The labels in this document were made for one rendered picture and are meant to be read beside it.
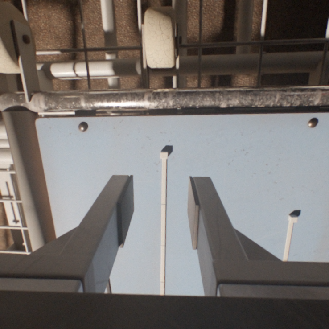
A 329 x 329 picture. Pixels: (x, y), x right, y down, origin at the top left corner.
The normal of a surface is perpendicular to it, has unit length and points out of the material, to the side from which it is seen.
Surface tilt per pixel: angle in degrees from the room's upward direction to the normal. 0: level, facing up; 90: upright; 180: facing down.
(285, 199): 5
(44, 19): 0
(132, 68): 11
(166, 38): 6
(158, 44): 17
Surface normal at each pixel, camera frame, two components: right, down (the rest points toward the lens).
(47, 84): 0.99, 0.01
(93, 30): -0.11, 0.30
